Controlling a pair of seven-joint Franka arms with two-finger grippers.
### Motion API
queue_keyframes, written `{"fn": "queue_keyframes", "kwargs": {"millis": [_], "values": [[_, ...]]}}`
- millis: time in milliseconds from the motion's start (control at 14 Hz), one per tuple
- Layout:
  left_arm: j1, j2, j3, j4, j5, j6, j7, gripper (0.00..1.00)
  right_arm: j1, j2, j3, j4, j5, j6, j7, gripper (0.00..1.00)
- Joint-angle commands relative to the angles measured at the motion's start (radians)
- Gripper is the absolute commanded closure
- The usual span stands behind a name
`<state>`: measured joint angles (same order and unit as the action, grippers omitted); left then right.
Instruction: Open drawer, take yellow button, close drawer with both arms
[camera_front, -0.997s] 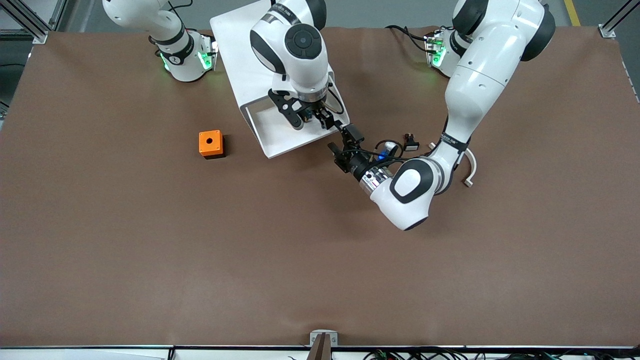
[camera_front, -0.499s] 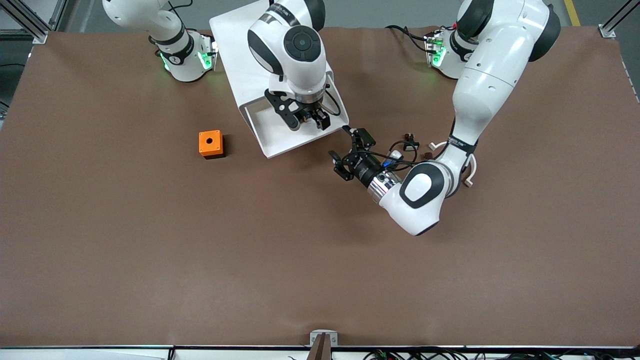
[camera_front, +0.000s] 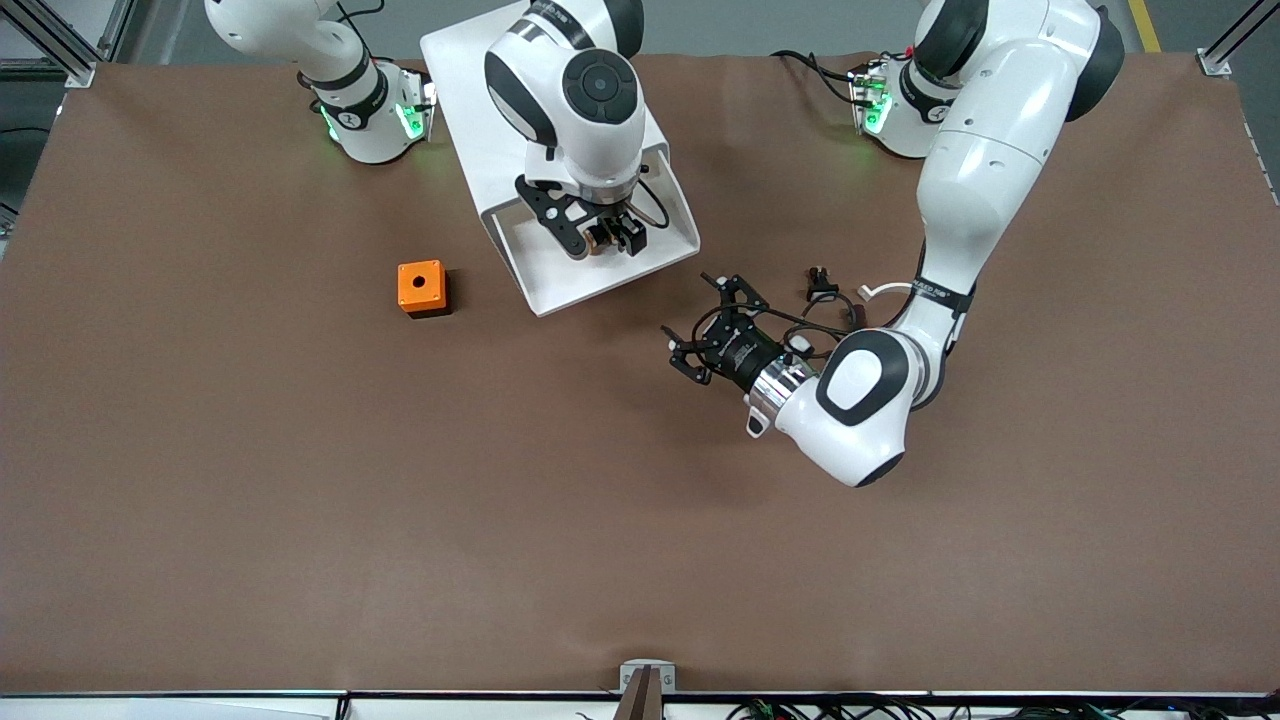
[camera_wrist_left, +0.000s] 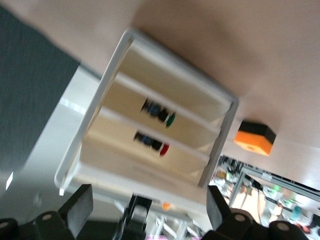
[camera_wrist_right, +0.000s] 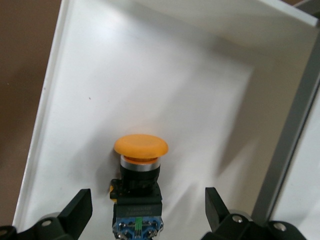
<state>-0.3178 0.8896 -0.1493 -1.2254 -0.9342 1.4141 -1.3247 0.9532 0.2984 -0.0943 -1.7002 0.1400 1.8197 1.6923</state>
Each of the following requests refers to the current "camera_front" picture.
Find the white drawer cabinet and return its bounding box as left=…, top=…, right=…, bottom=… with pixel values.
left=419, top=0, right=669, bottom=226

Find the black right camera bracket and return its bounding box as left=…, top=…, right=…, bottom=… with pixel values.
left=514, top=175, right=589, bottom=261

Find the orange button enclosure box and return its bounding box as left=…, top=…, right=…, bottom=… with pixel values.
left=396, top=259, right=452, bottom=320

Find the black left base cable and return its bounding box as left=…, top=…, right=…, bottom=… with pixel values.
left=770, top=48, right=863, bottom=106

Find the grey metal pole mount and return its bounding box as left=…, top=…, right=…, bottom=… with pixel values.
left=619, top=659, right=677, bottom=695

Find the brown camera pole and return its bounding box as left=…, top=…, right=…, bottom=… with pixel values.
left=614, top=667, right=664, bottom=720

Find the tangled black cable bundle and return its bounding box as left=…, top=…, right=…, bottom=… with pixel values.
left=725, top=694, right=1280, bottom=720

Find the aluminium frame profile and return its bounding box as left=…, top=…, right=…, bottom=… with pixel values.
left=0, top=0, right=136, bottom=89
left=1203, top=0, right=1280, bottom=63

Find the white cable tray shelf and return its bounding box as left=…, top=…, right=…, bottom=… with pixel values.
left=0, top=690, right=1280, bottom=720

